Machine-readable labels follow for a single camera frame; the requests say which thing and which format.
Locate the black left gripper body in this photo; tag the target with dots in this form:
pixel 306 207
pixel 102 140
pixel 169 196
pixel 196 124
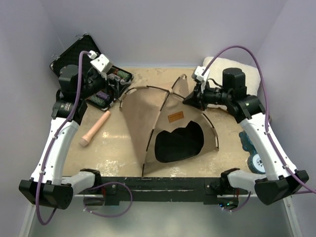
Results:
pixel 94 84

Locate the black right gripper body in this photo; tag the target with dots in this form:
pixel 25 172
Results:
pixel 213 96

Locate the beige fabric pet tent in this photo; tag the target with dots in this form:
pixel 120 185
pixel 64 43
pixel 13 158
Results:
pixel 191 139

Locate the white fluffy pillow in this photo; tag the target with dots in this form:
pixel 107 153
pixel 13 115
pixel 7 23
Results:
pixel 239 100

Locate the black tent pole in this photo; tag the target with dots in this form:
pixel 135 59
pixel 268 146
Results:
pixel 163 113
pixel 130 105

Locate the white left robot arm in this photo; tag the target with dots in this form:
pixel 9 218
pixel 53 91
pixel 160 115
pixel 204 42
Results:
pixel 46 187

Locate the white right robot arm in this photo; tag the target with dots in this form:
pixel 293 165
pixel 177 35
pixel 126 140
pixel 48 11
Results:
pixel 281 178

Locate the green chip stack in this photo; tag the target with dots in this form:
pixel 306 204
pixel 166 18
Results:
pixel 123 75

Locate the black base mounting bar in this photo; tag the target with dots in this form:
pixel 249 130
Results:
pixel 163 189

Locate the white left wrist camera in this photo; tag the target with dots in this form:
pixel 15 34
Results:
pixel 100 62

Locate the beige wooden handle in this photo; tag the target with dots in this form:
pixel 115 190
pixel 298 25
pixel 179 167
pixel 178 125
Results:
pixel 85 139

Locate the aluminium frame rail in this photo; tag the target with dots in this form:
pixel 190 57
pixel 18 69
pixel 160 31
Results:
pixel 167 219

